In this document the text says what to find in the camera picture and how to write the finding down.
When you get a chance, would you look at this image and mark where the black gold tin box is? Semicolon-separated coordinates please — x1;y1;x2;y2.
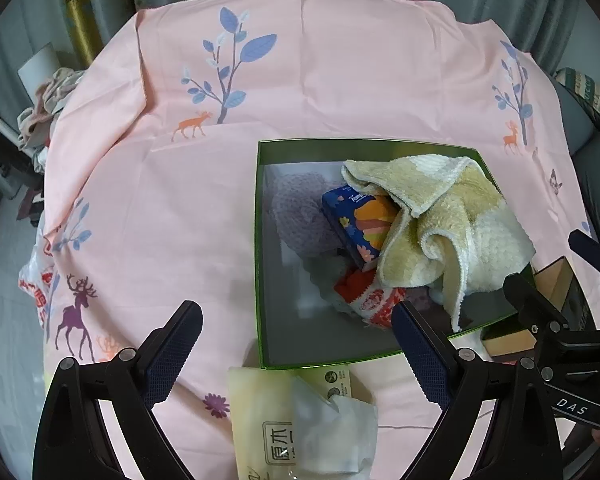
480;255;588;361

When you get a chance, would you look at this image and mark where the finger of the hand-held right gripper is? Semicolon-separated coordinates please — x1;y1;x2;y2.
502;272;571;341
567;230;600;278

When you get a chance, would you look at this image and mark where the red white packet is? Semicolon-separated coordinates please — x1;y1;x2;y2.
334;267;411;331

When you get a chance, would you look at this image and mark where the white tissue sheet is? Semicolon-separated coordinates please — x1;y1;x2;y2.
291;377;379;476

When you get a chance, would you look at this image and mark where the green cardboard box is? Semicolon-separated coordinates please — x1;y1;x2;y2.
254;139;537;372

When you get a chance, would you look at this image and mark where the striped patterned cushion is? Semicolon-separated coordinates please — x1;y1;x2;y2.
552;67;600;131

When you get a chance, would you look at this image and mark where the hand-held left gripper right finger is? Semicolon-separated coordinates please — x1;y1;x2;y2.
391;301;563;480

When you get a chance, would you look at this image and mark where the purple fleece towel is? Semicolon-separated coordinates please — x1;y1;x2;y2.
267;172;346;261

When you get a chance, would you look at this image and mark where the pile of clothes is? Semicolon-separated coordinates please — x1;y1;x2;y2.
17;67;86;151

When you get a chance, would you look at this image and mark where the cream yellow towel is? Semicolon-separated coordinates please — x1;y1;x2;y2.
341;155;536;333

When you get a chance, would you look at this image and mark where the gold patterned curtain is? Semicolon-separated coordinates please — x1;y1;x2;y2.
55;0;106;68

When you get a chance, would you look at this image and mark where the blue orange tissue pack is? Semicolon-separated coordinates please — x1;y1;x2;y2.
321;186;401;272

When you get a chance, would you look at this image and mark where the red white plastic bag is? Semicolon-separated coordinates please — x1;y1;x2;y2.
19;240;61;331

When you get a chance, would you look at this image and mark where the pale yellow tissue pack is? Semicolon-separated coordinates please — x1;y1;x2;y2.
228;364;353;480

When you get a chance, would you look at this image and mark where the pink printed bedsheet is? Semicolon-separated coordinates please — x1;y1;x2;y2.
20;0;600;480

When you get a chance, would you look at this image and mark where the white cylinder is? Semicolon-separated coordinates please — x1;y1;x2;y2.
17;42;63;96

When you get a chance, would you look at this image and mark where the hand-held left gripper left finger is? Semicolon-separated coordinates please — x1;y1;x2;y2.
32;300;204;480

